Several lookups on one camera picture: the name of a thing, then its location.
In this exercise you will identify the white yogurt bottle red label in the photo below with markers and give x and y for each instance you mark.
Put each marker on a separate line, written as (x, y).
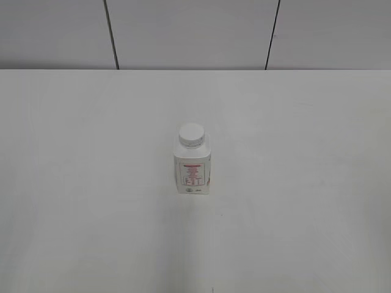
(193, 167)

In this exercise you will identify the white ribbed bottle cap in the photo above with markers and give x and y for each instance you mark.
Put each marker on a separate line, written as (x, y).
(191, 135)

